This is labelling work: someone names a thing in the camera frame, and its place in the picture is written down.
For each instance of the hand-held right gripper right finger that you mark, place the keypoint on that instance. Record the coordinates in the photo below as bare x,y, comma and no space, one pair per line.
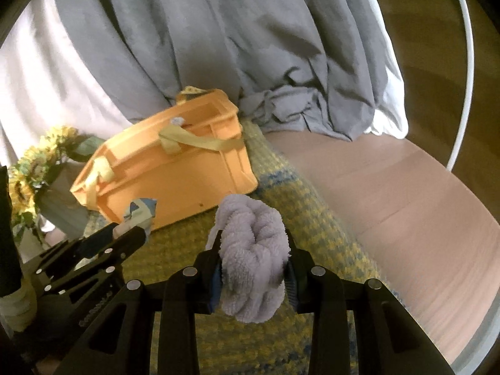
290,285

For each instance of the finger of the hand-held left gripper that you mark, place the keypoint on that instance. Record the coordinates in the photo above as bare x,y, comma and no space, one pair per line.
125,244
99,240

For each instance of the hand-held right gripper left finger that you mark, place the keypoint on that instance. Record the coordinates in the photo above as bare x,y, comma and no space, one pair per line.
215,281

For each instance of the light blue tissue packet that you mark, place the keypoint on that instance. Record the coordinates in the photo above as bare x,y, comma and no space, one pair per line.
140,213

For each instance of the lavender terry towel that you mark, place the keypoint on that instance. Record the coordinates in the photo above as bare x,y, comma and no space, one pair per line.
250,250

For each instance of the orange plastic crate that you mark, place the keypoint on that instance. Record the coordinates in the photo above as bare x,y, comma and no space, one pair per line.
187,175

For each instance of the person's left hand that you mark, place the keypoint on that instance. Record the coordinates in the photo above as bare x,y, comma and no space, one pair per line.
17,308

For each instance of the yellow blue plaid mat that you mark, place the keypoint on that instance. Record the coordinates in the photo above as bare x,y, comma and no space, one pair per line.
320,218

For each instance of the artificial sunflower bouquet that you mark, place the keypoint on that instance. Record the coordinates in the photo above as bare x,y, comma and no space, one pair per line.
31,164

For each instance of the pale pink curtain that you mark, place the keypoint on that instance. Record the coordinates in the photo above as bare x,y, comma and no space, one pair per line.
39,86

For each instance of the white sheer curtain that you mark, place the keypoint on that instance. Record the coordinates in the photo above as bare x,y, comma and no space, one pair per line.
390,113

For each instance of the grey curtain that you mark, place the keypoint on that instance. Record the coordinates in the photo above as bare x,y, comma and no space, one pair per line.
195,27

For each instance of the white hoop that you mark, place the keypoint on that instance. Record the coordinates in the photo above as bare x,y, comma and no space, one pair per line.
466,86

